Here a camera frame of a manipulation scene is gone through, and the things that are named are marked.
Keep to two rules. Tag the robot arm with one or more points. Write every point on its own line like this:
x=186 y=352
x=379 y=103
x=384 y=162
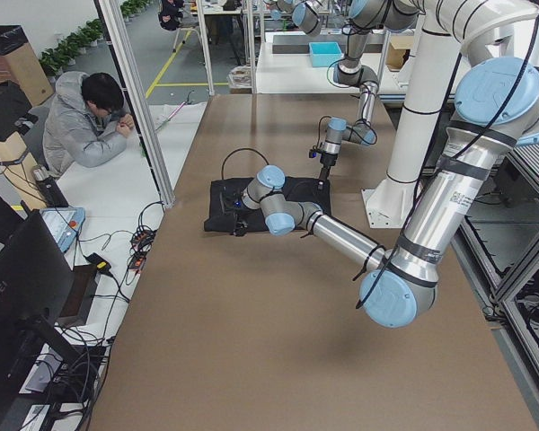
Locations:
x=364 y=16
x=472 y=97

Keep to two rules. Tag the black graphic t-shirt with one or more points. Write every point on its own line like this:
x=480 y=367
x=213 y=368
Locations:
x=295 y=189

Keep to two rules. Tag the person in grey jacket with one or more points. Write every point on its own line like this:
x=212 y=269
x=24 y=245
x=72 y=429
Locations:
x=88 y=122

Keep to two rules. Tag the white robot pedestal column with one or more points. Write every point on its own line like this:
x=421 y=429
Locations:
x=388 y=205

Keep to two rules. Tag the blue teach pendant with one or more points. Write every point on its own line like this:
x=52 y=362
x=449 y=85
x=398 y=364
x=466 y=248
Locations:
x=64 y=224

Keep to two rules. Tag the black computer monitor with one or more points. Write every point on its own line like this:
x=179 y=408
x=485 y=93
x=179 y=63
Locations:
x=35 y=282

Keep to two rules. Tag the red grey power strip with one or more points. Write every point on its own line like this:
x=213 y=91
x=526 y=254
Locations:
x=140 y=244

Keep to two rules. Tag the blue plastic bin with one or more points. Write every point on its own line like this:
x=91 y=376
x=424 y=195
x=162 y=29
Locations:
x=324 y=53

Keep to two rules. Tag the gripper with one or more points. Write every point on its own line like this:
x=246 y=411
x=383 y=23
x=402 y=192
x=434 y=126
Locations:
x=326 y=160
x=236 y=215

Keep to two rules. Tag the aluminium frame post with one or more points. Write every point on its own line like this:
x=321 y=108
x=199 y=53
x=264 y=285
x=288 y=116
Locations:
x=115 y=33

